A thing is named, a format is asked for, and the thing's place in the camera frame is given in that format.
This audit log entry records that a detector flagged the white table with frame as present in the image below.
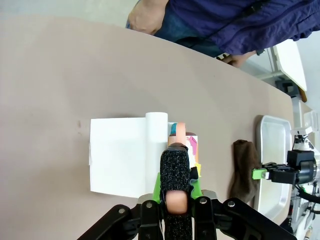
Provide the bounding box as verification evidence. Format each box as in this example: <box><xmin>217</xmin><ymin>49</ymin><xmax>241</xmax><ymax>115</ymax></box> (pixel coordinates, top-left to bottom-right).
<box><xmin>259</xmin><ymin>38</ymin><xmax>308</xmax><ymax>93</ymax></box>

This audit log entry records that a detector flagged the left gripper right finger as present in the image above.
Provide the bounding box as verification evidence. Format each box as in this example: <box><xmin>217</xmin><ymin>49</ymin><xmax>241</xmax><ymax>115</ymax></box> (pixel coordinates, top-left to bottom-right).
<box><xmin>189</xmin><ymin>179</ymin><xmax>298</xmax><ymax>240</ymax></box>

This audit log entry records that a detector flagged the person in purple jacket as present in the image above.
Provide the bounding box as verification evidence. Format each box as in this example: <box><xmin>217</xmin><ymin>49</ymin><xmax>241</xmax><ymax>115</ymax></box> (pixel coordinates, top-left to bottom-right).
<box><xmin>126</xmin><ymin>0</ymin><xmax>320</xmax><ymax>59</ymax></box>

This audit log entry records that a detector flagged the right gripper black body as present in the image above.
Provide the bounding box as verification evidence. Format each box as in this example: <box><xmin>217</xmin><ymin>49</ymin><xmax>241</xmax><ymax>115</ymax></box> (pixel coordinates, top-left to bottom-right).
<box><xmin>286</xmin><ymin>149</ymin><xmax>316</xmax><ymax>186</ymax></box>

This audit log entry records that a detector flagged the person right hand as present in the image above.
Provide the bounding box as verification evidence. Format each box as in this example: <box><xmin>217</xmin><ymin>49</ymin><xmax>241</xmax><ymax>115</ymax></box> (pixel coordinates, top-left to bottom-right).
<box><xmin>128</xmin><ymin>0</ymin><xmax>168</xmax><ymax>35</ymax></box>

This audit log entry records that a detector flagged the person left forearm purple sleeve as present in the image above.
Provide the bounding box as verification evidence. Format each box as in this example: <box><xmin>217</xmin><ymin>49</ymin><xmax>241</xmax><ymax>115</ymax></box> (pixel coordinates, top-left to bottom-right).
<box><xmin>209</xmin><ymin>9</ymin><xmax>320</xmax><ymax>56</ymax></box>

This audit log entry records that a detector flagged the brown cloth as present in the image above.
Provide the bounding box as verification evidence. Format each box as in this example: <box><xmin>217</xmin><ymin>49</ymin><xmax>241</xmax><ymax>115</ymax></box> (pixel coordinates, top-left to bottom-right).
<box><xmin>228</xmin><ymin>139</ymin><xmax>262</xmax><ymax>205</ymax></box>

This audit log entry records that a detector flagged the black machine block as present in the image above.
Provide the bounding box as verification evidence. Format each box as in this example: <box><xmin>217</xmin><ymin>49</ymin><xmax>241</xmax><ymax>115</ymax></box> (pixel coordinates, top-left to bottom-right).
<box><xmin>275</xmin><ymin>79</ymin><xmax>301</xmax><ymax>99</ymax></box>

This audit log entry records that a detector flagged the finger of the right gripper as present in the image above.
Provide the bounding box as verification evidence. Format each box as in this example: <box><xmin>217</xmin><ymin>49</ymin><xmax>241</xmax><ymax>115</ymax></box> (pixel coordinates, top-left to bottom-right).
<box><xmin>262</xmin><ymin>162</ymin><xmax>290</xmax><ymax>171</ymax></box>
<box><xmin>252</xmin><ymin>168</ymin><xmax>300</xmax><ymax>183</ymax></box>

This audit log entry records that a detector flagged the silver metal tray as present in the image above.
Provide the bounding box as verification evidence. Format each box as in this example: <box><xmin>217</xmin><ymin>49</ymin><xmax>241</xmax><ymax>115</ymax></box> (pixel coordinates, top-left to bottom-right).
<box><xmin>254</xmin><ymin>114</ymin><xmax>298</xmax><ymax>221</ymax></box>

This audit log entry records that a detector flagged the pink lint roller black handle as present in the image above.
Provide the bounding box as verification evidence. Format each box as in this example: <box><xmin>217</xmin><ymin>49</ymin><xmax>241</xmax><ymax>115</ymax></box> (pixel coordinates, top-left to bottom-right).
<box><xmin>159</xmin><ymin>121</ymin><xmax>202</xmax><ymax>240</ymax></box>

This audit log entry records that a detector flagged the white folded roller stand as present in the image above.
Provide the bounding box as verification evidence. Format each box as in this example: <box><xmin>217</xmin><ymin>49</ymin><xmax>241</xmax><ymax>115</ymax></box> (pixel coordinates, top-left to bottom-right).
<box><xmin>89</xmin><ymin>111</ymin><xmax>176</xmax><ymax>198</ymax></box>

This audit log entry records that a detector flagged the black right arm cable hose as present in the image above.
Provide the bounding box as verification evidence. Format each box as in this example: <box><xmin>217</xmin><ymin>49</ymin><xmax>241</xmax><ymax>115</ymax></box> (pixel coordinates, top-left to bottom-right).
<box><xmin>296</xmin><ymin>183</ymin><xmax>320</xmax><ymax>210</ymax></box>

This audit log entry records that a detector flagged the person left hand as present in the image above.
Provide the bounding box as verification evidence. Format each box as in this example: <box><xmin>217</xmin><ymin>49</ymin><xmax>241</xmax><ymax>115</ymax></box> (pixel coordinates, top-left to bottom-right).
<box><xmin>229</xmin><ymin>51</ymin><xmax>256</xmax><ymax>67</ymax></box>

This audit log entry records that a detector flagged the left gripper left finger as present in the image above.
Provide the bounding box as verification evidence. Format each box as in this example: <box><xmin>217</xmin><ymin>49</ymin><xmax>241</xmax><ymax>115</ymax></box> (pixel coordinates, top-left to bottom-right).
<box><xmin>77</xmin><ymin>172</ymin><xmax>165</xmax><ymax>240</ymax></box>

